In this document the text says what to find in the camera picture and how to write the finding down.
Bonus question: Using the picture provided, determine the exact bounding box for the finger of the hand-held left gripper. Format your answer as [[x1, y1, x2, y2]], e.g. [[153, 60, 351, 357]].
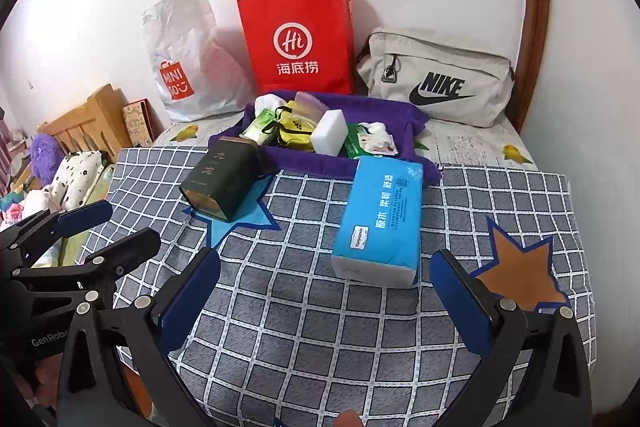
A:
[[0, 199, 114, 258], [11, 227, 162, 308]]

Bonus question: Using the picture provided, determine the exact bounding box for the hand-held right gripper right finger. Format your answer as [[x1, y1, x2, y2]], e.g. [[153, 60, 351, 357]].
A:
[[430, 249, 596, 427]]

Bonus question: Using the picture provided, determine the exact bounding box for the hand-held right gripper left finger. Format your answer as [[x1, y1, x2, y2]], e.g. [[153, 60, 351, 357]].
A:
[[55, 247, 222, 427]]

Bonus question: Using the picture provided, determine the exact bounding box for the pale green tissue packet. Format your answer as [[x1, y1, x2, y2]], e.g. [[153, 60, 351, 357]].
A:
[[240, 108, 280, 145]]

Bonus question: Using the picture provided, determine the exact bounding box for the white heart-print packet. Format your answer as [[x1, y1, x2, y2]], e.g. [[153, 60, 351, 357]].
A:
[[357, 121, 399, 156]]

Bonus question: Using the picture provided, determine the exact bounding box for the purple fabric storage bin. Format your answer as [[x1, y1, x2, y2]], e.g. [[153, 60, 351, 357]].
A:
[[207, 93, 441, 182]]

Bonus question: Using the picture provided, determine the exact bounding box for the green wipes packet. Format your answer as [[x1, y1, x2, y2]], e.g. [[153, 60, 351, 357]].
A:
[[344, 123, 373, 158]]

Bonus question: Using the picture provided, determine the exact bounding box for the yellow pouch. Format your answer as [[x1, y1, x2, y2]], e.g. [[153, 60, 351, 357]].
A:
[[274, 106, 321, 152]]

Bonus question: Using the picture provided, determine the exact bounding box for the white sponge block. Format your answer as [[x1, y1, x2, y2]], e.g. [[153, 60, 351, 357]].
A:
[[311, 109, 349, 156]]

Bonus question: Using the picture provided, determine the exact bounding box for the person's left hand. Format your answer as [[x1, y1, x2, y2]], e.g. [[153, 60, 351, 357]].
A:
[[30, 351, 65, 409]]

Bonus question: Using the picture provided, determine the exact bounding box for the person's right hand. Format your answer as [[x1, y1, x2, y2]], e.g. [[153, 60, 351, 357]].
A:
[[332, 409, 363, 427]]

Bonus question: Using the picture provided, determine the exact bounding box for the white floral pillow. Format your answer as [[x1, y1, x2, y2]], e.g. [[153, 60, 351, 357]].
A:
[[49, 150, 107, 211]]

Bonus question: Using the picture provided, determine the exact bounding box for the colourful quilt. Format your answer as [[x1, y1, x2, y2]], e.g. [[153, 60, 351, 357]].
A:
[[0, 187, 56, 268]]

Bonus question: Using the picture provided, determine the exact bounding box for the brown star felt patch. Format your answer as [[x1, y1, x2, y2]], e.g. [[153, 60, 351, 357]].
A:
[[472, 216, 571, 314]]

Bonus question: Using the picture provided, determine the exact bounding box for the purple plush toy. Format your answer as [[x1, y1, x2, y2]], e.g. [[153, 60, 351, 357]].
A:
[[29, 133, 63, 172]]

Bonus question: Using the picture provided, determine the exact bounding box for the wooden headboard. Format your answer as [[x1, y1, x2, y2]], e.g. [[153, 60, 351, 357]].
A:
[[37, 83, 132, 158]]

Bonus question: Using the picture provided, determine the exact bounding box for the brown patterned box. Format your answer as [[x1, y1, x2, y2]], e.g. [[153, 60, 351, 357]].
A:
[[121, 98, 154, 148]]

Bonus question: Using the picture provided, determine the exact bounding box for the blue star felt patch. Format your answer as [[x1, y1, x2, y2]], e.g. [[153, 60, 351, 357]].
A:
[[182, 172, 283, 250]]

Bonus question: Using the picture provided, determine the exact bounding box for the grey checked cloth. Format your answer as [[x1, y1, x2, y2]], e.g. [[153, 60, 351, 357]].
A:
[[80, 147, 598, 427]]

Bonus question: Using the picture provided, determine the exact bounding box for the dark green tea tin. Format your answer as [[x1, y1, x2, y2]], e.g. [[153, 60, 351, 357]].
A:
[[179, 138, 266, 223]]

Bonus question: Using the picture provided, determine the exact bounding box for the blue tissue pack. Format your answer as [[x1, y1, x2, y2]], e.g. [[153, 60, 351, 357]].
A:
[[331, 156, 425, 289]]

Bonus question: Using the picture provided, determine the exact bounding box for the lemon print sheet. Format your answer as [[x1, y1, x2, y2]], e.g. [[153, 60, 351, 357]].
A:
[[152, 109, 541, 170]]

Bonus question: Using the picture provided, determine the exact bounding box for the white plastic shopping bag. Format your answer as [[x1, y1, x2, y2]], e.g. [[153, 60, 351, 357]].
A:
[[141, 0, 256, 122]]

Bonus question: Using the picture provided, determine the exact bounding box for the grey waist bag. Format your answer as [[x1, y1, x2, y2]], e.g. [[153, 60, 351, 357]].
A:
[[355, 27, 516, 128]]

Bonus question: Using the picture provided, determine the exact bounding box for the red paper bag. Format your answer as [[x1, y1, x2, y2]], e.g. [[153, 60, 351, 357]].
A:
[[236, 0, 355, 96]]

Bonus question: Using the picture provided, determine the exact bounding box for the brown wooden door frame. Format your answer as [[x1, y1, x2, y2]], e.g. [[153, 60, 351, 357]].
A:
[[512, 0, 552, 135]]

